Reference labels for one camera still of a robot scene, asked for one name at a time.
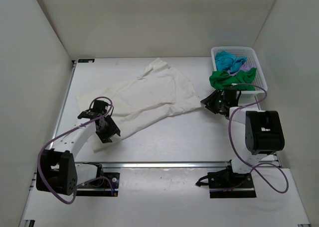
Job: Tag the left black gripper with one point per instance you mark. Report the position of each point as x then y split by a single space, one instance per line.
114 129

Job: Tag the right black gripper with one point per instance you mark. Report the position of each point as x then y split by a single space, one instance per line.
209 102

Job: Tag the white t shirt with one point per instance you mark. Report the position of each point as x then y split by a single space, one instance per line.
161 91

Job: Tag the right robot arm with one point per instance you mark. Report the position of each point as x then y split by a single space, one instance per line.
263 130

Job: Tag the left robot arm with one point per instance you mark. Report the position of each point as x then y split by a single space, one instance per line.
57 171

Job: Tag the green t shirt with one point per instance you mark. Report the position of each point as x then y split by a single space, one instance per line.
219 80

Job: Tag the teal t shirt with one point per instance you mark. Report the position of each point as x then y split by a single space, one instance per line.
225 61

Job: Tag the lilac t shirt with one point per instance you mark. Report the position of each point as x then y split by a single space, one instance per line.
245 67

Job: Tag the white plastic basket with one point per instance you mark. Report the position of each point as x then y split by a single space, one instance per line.
259 82

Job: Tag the black label sticker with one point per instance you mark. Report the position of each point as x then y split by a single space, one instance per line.
86 60

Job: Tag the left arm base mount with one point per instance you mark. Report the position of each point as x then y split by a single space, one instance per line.
95 180

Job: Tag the aluminium table rail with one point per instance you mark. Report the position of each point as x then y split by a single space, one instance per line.
164 164

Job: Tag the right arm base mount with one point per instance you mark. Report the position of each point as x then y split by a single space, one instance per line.
225 184

